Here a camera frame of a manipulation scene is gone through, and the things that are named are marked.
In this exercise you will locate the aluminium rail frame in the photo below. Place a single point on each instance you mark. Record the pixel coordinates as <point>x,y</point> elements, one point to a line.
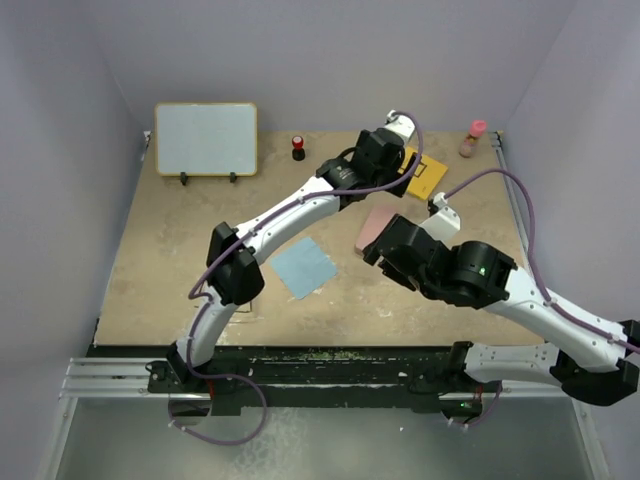
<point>107,378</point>

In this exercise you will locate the blue cleaning cloth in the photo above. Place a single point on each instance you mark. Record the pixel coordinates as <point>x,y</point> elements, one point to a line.
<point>303,268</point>

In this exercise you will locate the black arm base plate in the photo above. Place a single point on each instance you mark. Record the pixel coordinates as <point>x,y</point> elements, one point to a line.
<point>423,379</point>

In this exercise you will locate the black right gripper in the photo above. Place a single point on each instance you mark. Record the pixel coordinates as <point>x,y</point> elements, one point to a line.
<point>390,269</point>

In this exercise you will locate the red and black stamp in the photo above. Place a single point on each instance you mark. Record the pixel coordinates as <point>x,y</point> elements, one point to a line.
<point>298,152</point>

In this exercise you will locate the pink glasses case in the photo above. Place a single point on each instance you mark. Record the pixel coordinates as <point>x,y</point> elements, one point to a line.
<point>374,224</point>

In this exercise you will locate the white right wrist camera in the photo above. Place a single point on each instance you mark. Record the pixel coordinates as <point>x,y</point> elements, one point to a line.
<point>443,222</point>

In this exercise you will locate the pink capped small bottle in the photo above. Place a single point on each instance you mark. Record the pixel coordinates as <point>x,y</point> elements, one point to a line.
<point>469,145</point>

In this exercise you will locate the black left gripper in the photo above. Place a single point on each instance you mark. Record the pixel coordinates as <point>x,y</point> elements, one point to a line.
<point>394,168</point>

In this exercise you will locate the yellow book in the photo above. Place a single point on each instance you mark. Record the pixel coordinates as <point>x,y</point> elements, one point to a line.
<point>426,177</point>

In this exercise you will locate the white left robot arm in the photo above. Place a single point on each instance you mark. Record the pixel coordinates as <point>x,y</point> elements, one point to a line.
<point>233,276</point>

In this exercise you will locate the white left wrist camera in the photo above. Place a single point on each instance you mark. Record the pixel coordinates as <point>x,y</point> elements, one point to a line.
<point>401,125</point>

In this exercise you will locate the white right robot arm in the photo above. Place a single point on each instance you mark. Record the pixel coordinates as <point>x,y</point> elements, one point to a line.
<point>583,354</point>

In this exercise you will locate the small whiteboard on stand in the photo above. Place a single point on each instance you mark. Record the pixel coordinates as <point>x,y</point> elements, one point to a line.
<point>206,139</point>

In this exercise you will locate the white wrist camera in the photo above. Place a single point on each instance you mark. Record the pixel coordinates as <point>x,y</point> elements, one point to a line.
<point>401,125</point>
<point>443,222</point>

